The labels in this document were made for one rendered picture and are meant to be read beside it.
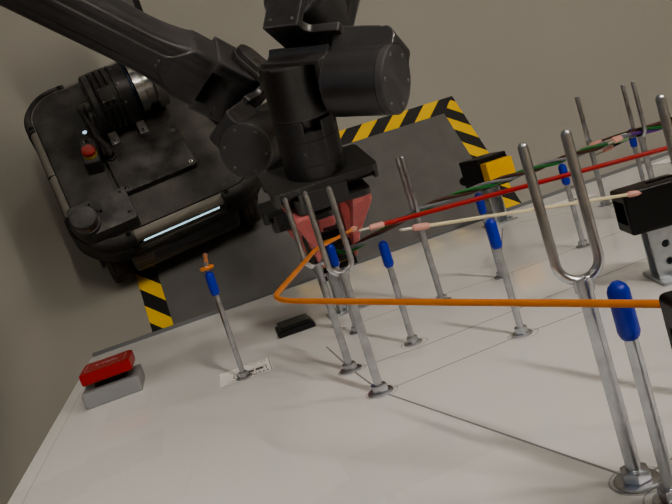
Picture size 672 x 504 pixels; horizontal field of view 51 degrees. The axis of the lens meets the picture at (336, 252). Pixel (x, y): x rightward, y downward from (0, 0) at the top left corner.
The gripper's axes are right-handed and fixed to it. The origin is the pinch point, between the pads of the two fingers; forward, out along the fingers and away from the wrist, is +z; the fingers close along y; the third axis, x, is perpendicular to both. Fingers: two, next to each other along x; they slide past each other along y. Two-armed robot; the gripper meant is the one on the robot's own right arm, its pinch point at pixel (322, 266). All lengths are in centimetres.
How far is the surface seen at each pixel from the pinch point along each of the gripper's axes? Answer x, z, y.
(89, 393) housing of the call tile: -14.4, -0.5, -26.7
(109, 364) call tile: -13.3, -2.2, -24.2
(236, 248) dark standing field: 123, 26, -10
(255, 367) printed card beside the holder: -20.9, 0.1, -10.7
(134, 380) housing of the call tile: -14.2, -0.1, -22.4
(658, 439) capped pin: -60, -9, 4
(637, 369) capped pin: -60, -12, 4
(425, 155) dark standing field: 135, 21, 56
